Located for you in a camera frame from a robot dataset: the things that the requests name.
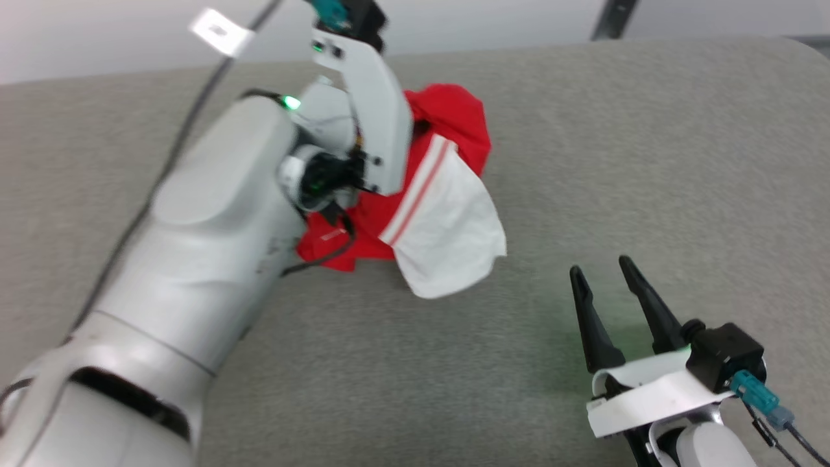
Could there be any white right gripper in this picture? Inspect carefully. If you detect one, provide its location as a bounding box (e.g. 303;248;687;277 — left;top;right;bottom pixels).
569;255;737;467

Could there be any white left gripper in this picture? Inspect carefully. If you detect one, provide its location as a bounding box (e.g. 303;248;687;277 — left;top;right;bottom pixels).
312;27;416;197

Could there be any red and white garment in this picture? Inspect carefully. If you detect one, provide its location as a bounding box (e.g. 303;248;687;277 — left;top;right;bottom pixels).
295;83;508;300

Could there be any dark metal pole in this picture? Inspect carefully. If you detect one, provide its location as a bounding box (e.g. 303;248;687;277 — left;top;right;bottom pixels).
589;0;643;41

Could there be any teal left camera connector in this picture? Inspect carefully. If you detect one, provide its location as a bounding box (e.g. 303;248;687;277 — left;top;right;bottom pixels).
309;0;348;32

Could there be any teal camera connector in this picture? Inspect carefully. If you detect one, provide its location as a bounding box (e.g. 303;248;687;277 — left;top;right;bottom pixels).
309;0;348;32
729;371;796;430

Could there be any teal right camera connector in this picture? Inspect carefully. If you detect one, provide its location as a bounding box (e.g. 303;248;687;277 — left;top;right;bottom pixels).
729;371;796;430

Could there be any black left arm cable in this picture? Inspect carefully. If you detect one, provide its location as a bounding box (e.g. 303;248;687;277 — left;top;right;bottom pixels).
65;0;286;344

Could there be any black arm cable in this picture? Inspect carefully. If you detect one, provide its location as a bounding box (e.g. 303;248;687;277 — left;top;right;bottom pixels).
739;402;830;467
65;0;286;344

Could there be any white cable label tag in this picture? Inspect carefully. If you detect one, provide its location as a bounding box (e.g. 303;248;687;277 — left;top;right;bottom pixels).
188;8;255;58

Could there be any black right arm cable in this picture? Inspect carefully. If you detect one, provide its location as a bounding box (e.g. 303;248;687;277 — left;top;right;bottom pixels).
739;402;830;467

